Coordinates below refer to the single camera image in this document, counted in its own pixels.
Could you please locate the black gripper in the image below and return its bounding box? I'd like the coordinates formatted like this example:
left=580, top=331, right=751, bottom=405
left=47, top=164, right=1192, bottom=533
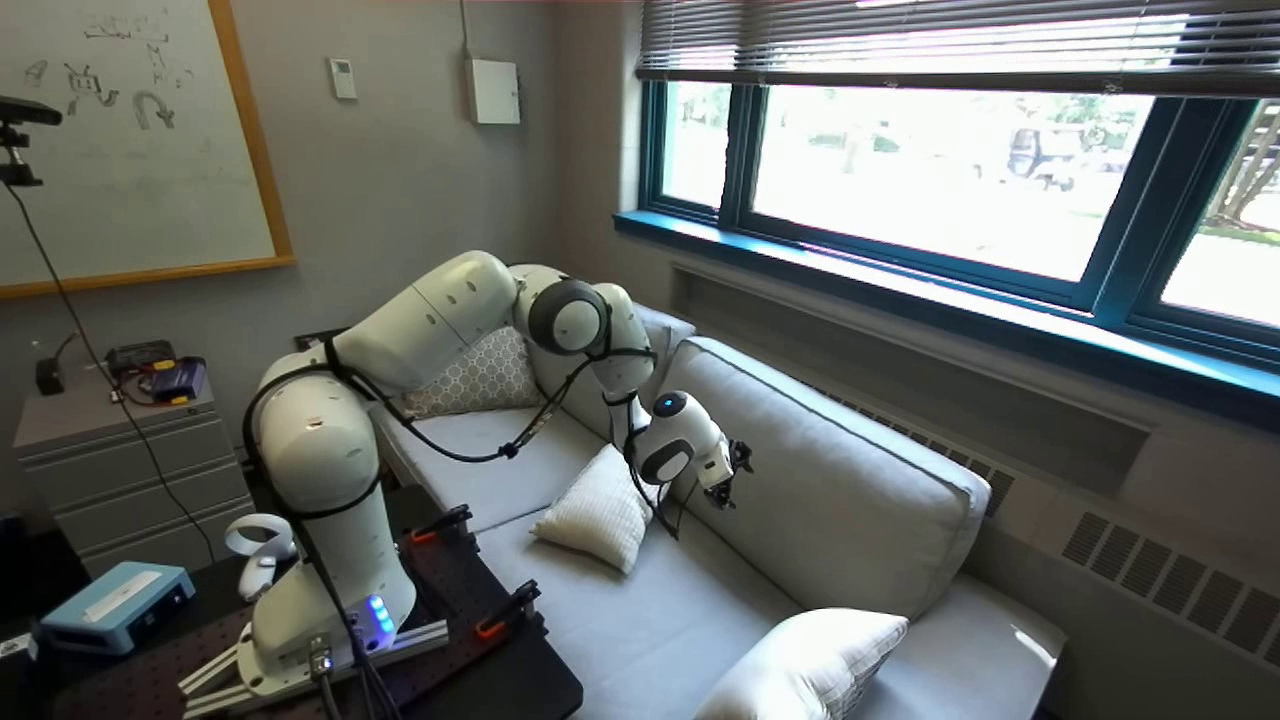
left=689, top=439, right=755, bottom=517

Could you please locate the cream striped cushion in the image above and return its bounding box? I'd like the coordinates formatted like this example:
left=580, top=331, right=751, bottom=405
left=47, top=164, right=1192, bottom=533
left=694, top=603, right=914, bottom=720
left=533, top=439, right=654, bottom=574

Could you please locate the grey fabric couch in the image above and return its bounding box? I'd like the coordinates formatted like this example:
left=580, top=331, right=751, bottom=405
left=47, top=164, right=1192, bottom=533
left=378, top=261, right=1074, bottom=720

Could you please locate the orange black clamp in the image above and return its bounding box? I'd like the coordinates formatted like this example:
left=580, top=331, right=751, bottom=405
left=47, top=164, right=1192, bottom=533
left=397, top=500, right=477, bottom=552
left=472, top=574, right=544, bottom=649

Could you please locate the black robot table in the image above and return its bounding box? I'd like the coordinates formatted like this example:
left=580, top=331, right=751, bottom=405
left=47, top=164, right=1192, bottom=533
left=44, top=500, right=590, bottom=720

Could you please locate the wide teal framed window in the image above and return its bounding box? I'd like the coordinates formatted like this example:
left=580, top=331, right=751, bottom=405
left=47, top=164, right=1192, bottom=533
left=613, top=73, right=1280, bottom=409

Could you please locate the baseboard radiator grille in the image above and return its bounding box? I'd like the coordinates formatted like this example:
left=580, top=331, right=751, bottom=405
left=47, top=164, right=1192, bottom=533
left=1057, top=506, right=1280, bottom=676

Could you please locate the white VR controller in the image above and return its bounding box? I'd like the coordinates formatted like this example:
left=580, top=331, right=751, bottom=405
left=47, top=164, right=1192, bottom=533
left=222, top=510, right=299, bottom=603

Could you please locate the slatted window blind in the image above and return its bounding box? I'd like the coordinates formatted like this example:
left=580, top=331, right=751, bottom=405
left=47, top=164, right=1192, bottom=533
left=637, top=0, right=1280, bottom=99

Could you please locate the black orange gadget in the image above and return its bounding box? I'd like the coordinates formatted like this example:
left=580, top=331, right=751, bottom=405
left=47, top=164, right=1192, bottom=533
left=104, top=334, right=218, bottom=410

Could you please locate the grey filing cabinet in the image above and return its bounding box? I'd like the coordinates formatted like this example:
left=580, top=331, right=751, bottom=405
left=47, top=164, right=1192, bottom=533
left=10, top=371, right=256, bottom=574

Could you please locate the light blue box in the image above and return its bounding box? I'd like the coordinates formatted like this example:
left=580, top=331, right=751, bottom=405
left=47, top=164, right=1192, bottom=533
left=36, top=554, right=199, bottom=659

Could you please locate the small black item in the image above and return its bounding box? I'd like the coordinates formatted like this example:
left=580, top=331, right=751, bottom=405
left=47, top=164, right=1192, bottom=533
left=31, top=331, right=75, bottom=401

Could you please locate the wood framed whiteboard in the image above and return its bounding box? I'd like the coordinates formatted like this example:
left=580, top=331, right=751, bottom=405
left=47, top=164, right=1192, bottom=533
left=0, top=0, right=299, bottom=303

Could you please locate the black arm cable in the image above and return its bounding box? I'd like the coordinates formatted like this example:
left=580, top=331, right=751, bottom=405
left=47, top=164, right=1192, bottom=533
left=236, top=331, right=674, bottom=534

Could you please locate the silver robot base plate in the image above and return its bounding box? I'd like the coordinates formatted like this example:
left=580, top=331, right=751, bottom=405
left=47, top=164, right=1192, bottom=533
left=176, top=610, right=455, bottom=713

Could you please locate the white wall box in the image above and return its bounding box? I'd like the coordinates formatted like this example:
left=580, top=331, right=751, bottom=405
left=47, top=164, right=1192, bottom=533
left=455, top=0, right=528, bottom=131

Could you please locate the white wall thermostat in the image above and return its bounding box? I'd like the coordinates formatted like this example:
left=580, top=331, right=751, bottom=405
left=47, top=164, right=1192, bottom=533
left=323, top=51, right=363, bottom=107

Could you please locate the thin black camera cable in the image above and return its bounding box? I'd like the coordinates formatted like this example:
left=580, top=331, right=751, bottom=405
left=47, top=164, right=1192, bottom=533
left=0, top=175, right=226, bottom=563

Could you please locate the black camera on stand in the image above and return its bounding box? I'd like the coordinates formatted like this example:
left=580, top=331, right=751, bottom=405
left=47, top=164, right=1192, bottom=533
left=0, top=93, right=70, bottom=193

